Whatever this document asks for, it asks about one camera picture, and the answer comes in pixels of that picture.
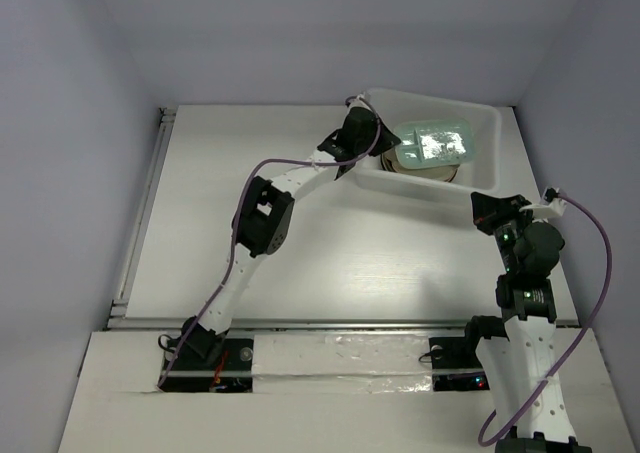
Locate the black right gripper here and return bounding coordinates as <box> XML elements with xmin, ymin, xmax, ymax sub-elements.
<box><xmin>469</xmin><ymin>190</ymin><xmax>535</xmax><ymax>273</ymax></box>

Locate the cream divided dish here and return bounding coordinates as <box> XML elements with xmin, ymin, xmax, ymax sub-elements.
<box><xmin>380</xmin><ymin>156</ymin><xmax>459</xmax><ymax>182</ymax></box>

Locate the aluminium frame rail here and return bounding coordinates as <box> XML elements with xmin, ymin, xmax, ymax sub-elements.
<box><xmin>106</xmin><ymin>106</ymin><xmax>178</xmax><ymax>329</ymax></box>

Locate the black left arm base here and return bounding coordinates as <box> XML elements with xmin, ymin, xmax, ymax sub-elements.
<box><xmin>159</xmin><ymin>338</ymin><xmax>254</xmax><ymax>393</ymax></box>

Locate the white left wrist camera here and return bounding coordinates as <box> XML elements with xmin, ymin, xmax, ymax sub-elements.
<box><xmin>344</xmin><ymin>92</ymin><xmax>371</xmax><ymax>111</ymax></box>

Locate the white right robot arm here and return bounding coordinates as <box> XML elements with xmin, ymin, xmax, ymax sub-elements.
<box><xmin>460</xmin><ymin>192</ymin><xmax>584</xmax><ymax>452</ymax></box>

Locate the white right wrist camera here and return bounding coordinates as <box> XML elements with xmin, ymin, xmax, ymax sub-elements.
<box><xmin>520</xmin><ymin>187</ymin><xmax>567</xmax><ymax>221</ymax></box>

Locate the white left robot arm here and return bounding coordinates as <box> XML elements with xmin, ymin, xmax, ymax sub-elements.
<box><xmin>174</xmin><ymin>95</ymin><xmax>399</xmax><ymax>368</ymax></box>

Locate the light green rectangular dish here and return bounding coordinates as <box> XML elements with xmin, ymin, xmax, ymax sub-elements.
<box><xmin>393</xmin><ymin>118</ymin><xmax>476</xmax><ymax>170</ymax></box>

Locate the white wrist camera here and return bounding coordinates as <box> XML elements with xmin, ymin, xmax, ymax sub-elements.
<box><xmin>344</xmin><ymin>92</ymin><xmax>371</xmax><ymax>111</ymax></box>
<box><xmin>520</xmin><ymin>187</ymin><xmax>567</xmax><ymax>221</ymax></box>

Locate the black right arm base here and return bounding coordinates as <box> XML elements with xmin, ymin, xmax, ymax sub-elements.
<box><xmin>422</xmin><ymin>316</ymin><xmax>506</xmax><ymax>392</ymax></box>

